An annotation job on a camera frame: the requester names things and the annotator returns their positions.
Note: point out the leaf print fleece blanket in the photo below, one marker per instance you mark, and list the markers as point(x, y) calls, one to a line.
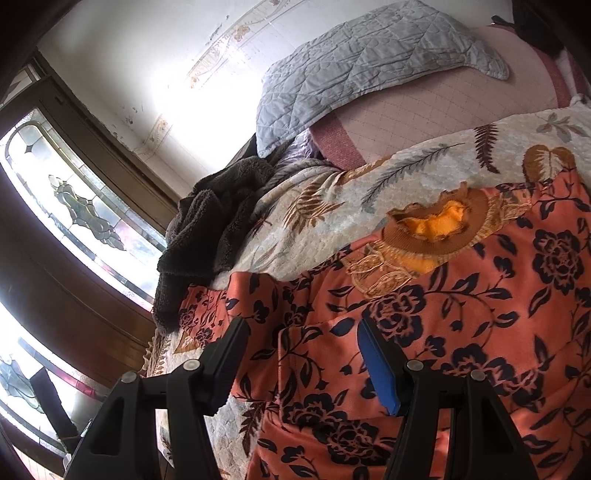
point(323, 207)

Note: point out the stained glass window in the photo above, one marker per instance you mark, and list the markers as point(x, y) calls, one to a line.
point(18, 369)
point(78, 203)

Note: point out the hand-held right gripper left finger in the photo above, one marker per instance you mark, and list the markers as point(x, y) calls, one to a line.
point(230, 365)

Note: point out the grey quilted pillow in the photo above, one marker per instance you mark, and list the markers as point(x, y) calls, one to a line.
point(360, 60)

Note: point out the dark hanging cloth strip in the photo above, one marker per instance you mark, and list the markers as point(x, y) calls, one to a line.
point(53, 406)

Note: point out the orange floral garment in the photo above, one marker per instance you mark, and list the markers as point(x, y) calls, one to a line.
point(461, 300)

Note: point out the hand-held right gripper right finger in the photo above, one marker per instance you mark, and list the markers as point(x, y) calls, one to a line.
point(379, 365)

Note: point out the dark grey fleece cloth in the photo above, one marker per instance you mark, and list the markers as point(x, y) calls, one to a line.
point(198, 230)

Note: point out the wooden window frame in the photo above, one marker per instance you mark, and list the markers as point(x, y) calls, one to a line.
point(106, 134)

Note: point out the lavender cloth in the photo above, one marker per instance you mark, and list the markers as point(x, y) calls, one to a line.
point(298, 150)

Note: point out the black cloth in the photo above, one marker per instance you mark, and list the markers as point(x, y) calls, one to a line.
point(531, 23)

